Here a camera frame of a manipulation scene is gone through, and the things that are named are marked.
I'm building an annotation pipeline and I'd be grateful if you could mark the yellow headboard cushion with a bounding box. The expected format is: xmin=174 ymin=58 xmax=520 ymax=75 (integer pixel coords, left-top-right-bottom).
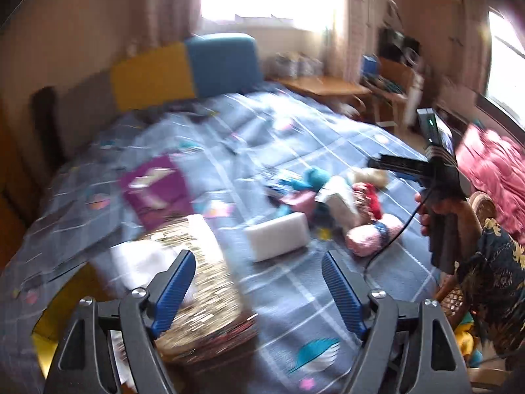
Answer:
xmin=110 ymin=42 xmax=198 ymax=111

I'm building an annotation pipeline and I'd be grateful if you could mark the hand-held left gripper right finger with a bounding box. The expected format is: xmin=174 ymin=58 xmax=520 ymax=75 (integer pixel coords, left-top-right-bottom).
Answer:
xmin=321 ymin=251 xmax=472 ymax=394

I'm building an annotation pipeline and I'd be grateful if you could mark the side window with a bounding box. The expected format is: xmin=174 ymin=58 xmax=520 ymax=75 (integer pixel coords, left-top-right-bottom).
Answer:
xmin=486 ymin=8 xmax=525 ymax=113

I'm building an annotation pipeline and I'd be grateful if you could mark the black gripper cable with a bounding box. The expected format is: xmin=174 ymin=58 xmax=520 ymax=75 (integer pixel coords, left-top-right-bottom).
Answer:
xmin=364 ymin=202 xmax=424 ymax=274

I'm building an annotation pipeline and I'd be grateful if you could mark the grey headboard cushion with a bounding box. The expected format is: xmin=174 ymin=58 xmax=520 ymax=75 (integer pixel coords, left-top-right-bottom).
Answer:
xmin=53 ymin=68 xmax=124 ymax=152

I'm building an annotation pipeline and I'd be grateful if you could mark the pink cloth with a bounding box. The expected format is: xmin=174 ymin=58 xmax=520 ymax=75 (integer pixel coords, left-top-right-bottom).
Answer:
xmin=455 ymin=124 xmax=525 ymax=236

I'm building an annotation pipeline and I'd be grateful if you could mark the wooden desk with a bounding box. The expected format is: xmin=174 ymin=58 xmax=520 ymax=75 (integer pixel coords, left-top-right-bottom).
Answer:
xmin=271 ymin=75 xmax=373 ymax=111

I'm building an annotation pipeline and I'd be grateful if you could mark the white sponge block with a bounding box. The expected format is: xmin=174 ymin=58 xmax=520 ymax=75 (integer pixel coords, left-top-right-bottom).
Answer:
xmin=244 ymin=212 xmax=310 ymax=262

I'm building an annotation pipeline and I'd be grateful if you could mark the grey plaid printed blanket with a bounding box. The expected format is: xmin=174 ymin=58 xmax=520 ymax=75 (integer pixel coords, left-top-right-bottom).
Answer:
xmin=0 ymin=81 xmax=441 ymax=394

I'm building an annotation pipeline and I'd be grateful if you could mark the wooden cabinet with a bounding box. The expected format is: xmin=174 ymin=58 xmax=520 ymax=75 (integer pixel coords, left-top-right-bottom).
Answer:
xmin=375 ymin=58 xmax=416 ymax=126

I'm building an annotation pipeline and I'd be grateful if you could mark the beige plush toy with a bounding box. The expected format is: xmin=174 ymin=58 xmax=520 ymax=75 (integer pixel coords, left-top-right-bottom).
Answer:
xmin=348 ymin=168 xmax=389 ymax=189

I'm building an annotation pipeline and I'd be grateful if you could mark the white plastic packet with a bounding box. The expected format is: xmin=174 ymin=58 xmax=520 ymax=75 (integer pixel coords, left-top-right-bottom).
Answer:
xmin=316 ymin=176 xmax=362 ymax=230

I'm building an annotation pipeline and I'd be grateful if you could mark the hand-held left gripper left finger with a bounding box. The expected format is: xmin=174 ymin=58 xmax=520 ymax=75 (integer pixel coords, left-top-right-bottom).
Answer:
xmin=43 ymin=250 xmax=198 ymax=394

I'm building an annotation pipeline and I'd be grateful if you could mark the pink curtain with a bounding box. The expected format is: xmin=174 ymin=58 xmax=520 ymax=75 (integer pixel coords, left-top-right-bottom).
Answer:
xmin=340 ymin=0 xmax=380 ymax=80

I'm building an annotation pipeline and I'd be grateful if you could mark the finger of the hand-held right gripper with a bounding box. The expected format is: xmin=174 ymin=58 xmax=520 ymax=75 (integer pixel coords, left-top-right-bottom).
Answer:
xmin=381 ymin=153 xmax=429 ymax=164
xmin=366 ymin=158 xmax=429 ymax=175

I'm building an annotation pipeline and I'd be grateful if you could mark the dark monitor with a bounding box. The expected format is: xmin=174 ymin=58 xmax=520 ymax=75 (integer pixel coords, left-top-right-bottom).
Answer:
xmin=378 ymin=28 xmax=421 ymax=63

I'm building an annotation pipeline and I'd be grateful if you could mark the person's right hand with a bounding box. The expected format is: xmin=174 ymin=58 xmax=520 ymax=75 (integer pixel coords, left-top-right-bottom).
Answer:
xmin=414 ymin=191 xmax=476 ymax=239

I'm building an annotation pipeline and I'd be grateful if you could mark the small blue packet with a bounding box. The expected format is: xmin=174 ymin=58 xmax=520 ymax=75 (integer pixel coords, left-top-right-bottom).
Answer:
xmin=264 ymin=180 xmax=297 ymax=203

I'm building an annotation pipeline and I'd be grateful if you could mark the red and pink plush toy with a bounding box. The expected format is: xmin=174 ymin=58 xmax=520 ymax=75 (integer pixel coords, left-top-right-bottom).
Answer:
xmin=350 ymin=183 xmax=384 ymax=220

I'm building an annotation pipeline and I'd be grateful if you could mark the pink yarn ball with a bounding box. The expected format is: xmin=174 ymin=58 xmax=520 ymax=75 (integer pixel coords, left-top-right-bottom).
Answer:
xmin=346 ymin=215 xmax=406 ymax=257

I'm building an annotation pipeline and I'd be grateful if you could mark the white cloth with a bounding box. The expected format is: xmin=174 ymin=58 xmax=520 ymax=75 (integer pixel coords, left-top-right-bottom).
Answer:
xmin=110 ymin=240 xmax=181 ymax=292

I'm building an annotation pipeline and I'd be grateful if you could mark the blue plush toy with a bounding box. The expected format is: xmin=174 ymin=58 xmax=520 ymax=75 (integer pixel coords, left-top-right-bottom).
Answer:
xmin=283 ymin=165 xmax=332 ymax=193

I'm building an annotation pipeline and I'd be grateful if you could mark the person's right forearm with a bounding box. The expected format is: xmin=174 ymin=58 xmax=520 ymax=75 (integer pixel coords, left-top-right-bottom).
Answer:
xmin=453 ymin=203 xmax=525 ymax=360

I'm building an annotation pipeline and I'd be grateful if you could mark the purple tissue box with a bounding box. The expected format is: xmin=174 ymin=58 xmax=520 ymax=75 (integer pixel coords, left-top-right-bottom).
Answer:
xmin=119 ymin=154 xmax=195 ymax=230

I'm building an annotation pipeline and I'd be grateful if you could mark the black headboard cushion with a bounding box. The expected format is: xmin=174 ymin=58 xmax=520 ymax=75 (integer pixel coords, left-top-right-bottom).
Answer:
xmin=30 ymin=86 xmax=66 ymax=165

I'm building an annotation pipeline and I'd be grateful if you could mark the blue headboard cushion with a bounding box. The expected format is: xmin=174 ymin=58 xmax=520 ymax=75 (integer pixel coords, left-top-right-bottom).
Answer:
xmin=184 ymin=33 xmax=264 ymax=99

